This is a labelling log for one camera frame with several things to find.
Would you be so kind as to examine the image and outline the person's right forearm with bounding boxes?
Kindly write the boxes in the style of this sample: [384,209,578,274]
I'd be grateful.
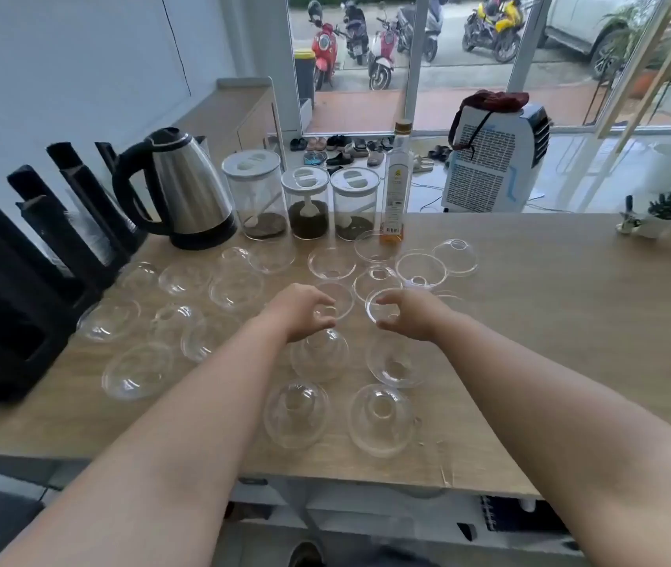
[430,317,671,567]

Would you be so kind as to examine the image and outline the black cup dispenser rack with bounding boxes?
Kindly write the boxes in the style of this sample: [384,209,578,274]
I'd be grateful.
[0,141,148,403]

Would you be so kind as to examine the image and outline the bin with yellow lid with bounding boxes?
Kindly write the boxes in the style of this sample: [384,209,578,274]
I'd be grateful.
[293,48,317,108]

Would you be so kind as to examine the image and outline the clear syrup bottle gold cap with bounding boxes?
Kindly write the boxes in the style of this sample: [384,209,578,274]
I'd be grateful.
[379,120,413,245]

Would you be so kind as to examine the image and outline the person's left hand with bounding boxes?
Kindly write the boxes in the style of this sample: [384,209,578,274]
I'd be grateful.
[261,283,337,343]

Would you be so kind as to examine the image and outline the short clear canister with scoop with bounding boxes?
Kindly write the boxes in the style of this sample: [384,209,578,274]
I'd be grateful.
[280,166,331,241]

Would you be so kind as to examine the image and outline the white car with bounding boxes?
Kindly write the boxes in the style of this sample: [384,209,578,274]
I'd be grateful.
[544,0,646,81]

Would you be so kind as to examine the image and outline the tall clear canister white lid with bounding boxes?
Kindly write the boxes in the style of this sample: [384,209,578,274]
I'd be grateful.
[221,150,289,241]

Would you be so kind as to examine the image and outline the wooden shelf frame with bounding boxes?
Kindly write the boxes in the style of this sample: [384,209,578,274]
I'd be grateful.
[597,0,671,140]

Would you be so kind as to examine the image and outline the row of shoes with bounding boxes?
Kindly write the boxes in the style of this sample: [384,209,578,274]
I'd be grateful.
[288,133,452,175]

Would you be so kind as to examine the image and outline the small succulent in white pot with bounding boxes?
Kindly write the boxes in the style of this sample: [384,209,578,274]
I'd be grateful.
[644,191,671,238]

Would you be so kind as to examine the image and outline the person's left forearm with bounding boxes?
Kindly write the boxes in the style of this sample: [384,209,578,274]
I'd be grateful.
[0,315,296,567]

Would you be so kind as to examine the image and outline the small cat figurine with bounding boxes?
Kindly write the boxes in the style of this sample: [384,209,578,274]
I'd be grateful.
[615,195,644,236]

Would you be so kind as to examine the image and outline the grey scooter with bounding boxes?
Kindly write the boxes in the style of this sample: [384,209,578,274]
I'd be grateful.
[397,0,446,63]

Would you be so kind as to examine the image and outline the white and red scooter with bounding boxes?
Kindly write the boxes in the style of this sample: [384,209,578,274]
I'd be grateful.
[367,2,402,93]

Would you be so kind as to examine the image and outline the wooden cabinet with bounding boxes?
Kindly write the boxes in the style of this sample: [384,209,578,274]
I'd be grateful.
[173,76,287,172]

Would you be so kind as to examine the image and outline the person's right hand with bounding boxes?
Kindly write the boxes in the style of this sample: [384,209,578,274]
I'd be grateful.
[370,288,464,343]

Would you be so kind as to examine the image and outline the yellow motorcycle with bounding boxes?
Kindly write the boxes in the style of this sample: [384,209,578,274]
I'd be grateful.
[462,0,525,63]

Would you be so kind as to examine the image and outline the person's shoe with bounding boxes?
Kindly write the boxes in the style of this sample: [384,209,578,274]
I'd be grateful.
[287,539,325,567]

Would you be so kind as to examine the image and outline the dark scooter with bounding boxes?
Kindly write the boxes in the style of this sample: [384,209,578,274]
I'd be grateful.
[341,0,370,67]

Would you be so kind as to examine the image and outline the dark red bag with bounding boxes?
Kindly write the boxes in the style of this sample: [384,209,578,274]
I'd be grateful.
[448,90,530,149]

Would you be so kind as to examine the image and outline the white portable air cooler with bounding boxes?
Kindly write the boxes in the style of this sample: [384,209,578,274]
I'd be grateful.
[441,102,552,213]

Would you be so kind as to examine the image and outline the steel electric kettle black handle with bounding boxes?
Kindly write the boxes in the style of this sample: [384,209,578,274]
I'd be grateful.
[112,127,238,251]

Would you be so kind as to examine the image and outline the scatter of clear plastic lids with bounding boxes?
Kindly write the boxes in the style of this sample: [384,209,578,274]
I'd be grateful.
[76,230,481,459]

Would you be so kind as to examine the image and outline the clear dome cup lid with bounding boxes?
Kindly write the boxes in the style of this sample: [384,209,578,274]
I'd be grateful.
[310,282,355,327]
[364,288,410,332]

